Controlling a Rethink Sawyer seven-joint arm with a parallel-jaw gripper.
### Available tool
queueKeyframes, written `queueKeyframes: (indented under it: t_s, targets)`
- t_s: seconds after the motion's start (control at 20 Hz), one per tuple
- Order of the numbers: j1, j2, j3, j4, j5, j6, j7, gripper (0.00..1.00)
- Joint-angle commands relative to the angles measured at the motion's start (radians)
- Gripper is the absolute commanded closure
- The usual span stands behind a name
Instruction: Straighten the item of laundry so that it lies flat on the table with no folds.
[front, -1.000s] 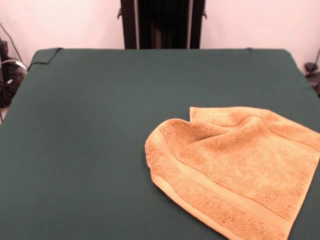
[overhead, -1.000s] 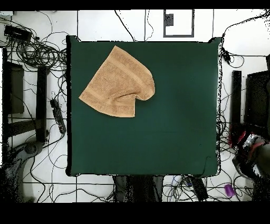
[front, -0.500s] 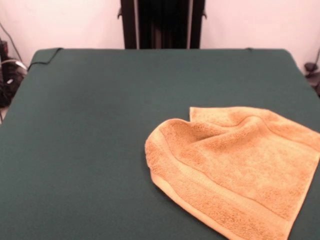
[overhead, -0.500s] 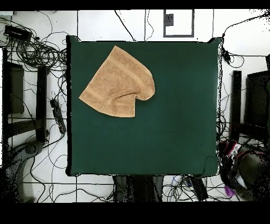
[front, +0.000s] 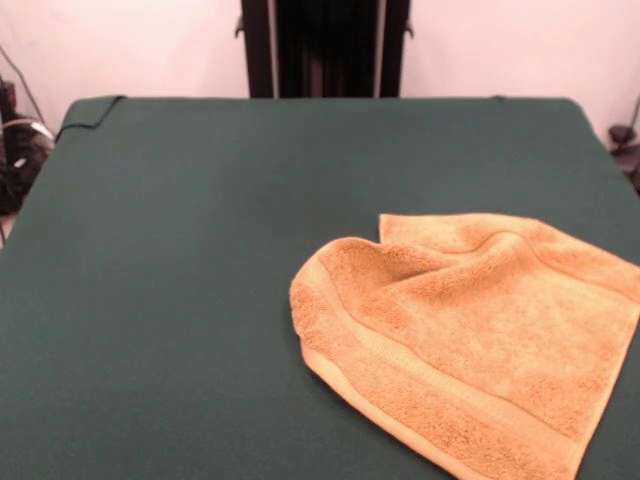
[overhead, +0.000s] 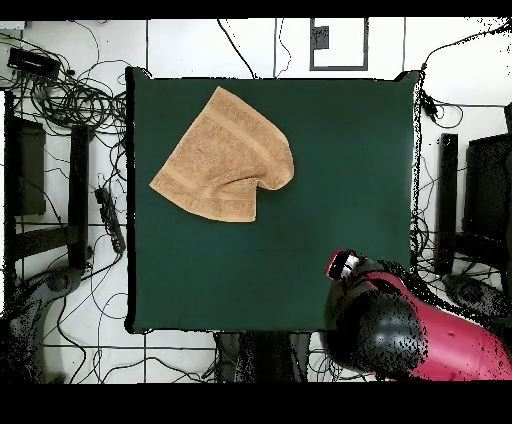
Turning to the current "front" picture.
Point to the tan terry towel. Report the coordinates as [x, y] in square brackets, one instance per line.
[475, 340]

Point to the dark green table cloth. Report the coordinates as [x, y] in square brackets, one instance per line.
[150, 300]

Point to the black stand base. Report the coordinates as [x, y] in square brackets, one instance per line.
[625, 145]
[20, 170]

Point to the small black box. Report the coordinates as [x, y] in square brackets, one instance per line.
[7, 100]

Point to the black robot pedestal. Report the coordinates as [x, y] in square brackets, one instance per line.
[325, 50]

